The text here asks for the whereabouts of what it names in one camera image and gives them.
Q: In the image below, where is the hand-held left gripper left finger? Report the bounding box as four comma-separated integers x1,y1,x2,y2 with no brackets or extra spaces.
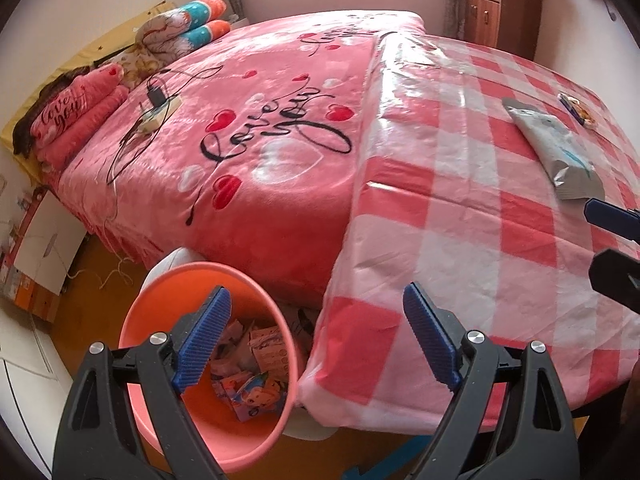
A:
52,285,233,480

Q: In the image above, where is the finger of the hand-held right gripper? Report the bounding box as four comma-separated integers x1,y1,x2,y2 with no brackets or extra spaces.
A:
588,247,640,316
584,198,640,243

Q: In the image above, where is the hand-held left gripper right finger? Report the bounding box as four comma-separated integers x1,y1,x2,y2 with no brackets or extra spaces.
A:
402,281,581,480

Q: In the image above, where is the white pink wrapper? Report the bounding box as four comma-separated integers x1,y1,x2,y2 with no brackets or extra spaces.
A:
210,317,256,376

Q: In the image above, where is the orange plastic bin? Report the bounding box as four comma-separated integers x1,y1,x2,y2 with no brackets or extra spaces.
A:
118,261,301,478

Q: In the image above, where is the pink drink carton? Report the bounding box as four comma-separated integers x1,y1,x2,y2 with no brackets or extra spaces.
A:
247,325,291,376

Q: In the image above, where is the purple cartoon packet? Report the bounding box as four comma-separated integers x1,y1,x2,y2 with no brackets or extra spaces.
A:
212,370,288,423

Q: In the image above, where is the white wet wipes pack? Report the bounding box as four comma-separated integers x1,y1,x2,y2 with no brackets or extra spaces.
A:
501,97,606,202

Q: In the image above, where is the colourful snack packet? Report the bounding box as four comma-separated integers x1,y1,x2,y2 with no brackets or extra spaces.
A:
556,92,598,128

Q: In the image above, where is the red checkered tablecloth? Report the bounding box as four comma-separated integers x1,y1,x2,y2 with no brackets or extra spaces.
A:
297,30,640,436

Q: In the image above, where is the blue tape strip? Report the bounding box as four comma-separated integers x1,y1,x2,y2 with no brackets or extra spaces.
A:
345,435,426,480

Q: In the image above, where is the orange white cardboard box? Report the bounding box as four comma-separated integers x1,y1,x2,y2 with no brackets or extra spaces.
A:
0,187,88,321

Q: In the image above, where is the brown wooden cabinet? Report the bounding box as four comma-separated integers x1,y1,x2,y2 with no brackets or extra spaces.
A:
462,0,546,56

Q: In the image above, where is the black charger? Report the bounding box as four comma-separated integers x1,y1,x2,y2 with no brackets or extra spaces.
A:
145,77,168,108

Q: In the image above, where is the floral pillow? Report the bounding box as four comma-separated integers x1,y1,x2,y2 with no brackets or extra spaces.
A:
97,45,171,91

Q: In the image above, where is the rolled colourful blanket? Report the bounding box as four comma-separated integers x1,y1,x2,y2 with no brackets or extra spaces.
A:
137,0,238,56

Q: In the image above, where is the yellow headboard cloth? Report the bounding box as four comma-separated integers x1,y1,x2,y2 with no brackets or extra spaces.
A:
0,1,176,186

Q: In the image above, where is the white power strip with cables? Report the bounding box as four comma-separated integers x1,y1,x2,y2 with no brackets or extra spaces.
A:
107,65,223,221

